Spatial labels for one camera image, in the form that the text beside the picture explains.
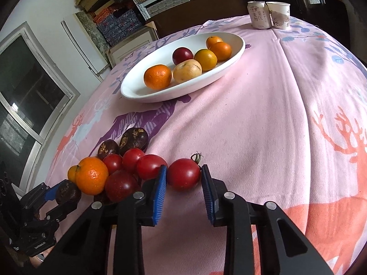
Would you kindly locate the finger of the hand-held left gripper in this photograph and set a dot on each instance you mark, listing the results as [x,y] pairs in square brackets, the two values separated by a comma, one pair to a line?
[61,210]
[53,192]

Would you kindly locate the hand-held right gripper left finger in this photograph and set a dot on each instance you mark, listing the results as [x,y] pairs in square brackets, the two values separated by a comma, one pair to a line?
[159,194]

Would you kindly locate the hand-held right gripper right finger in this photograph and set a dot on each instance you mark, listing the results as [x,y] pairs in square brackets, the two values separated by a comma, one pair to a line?
[208,194]

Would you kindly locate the dark brown passion fruit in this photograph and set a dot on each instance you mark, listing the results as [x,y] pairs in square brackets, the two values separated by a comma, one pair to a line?
[133,139]
[107,149]
[66,192]

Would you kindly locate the red tomato with stem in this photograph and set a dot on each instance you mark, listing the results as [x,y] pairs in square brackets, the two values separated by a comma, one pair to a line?
[183,174]

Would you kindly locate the white oval bowl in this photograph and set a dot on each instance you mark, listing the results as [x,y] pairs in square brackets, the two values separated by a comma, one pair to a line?
[137,93]

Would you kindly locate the small orange mandarin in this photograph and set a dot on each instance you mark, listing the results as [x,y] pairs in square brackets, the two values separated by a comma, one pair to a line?
[72,174]

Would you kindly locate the dark red plum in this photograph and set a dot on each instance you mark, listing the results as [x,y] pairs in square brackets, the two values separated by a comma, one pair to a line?
[120,185]
[182,55]

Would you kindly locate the large orange mandarin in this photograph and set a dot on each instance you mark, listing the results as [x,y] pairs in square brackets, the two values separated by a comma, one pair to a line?
[91,175]

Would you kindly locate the pink printed blanket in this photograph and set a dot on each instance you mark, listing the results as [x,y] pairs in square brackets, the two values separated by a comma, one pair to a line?
[258,120]

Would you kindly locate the pale yellow pear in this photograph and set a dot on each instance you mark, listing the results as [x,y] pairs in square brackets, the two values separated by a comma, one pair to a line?
[187,71]

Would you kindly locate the yellow orange mandarin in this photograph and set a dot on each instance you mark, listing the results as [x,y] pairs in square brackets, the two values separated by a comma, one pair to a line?
[206,59]

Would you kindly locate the white board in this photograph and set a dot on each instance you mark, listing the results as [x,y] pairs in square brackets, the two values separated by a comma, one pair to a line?
[86,45]

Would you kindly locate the cardboard box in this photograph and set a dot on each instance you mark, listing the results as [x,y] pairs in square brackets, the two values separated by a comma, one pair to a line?
[129,43]

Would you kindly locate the stack of blue patterned boxes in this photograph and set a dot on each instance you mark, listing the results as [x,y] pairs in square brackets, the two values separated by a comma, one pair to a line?
[120,25]

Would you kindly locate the white drink can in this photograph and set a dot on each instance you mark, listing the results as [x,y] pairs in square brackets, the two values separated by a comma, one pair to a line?
[259,15]

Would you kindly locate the white paper cup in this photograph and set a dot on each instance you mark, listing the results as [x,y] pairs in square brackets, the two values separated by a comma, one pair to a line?
[278,15]

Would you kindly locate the window with grey frame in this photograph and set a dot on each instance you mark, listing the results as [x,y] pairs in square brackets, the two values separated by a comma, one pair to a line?
[25,100]

